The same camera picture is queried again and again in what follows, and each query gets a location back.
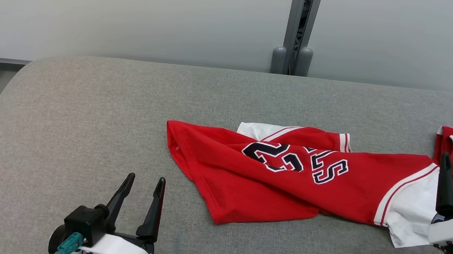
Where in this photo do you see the red white basketball jersey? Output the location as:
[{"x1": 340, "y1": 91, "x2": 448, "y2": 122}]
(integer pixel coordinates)
[{"x1": 156, "y1": 112, "x2": 446, "y2": 252}]

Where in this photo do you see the teal cable connector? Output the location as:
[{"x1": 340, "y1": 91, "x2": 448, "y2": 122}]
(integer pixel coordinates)
[{"x1": 50, "y1": 230, "x2": 85, "y2": 254}]

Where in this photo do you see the grey round post cap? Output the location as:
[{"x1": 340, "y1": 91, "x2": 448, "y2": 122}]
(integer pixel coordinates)
[
  {"x1": 295, "y1": 46, "x2": 314, "y2": 77},
  {"x1": 270, "y1": 45, "x2": 288, "y2": 74}
]

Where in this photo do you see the grey metal partition post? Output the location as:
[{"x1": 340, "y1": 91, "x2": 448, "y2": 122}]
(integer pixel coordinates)
[{"x1": 279, "y1": 0, "x2": 324, "y2": 78}]

